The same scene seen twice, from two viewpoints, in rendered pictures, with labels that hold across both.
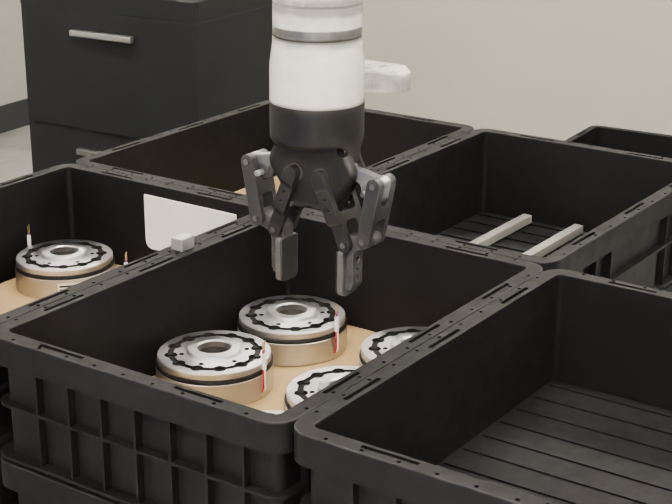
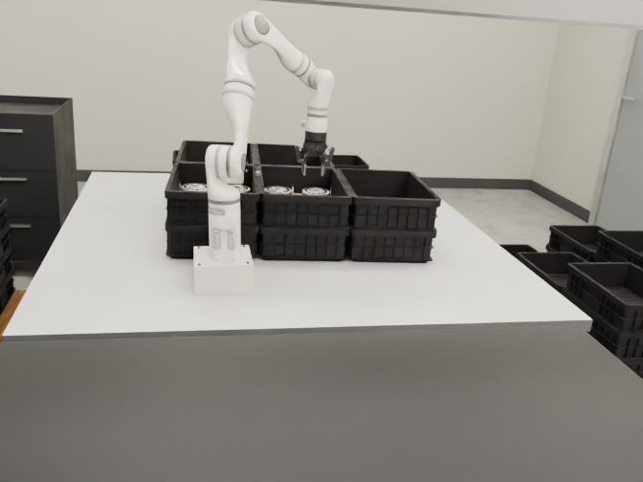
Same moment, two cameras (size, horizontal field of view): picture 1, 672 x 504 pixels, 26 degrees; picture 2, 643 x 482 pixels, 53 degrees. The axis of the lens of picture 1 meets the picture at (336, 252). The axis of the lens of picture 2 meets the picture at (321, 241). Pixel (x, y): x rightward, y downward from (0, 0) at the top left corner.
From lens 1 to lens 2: 1.58 m
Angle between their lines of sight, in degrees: 41
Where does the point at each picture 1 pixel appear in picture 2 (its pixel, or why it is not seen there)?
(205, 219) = not seen: hidden behind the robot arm
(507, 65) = not seen: hidden behind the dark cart
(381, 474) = (378, 201)
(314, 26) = (323, 113)
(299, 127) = (320, 137)
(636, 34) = (125, 120)
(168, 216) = not seen: hidden behind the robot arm
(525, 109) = (80, 153)
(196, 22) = (53, 121)
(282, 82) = (316, 126)
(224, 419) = (338, 199)
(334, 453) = (366, 200)
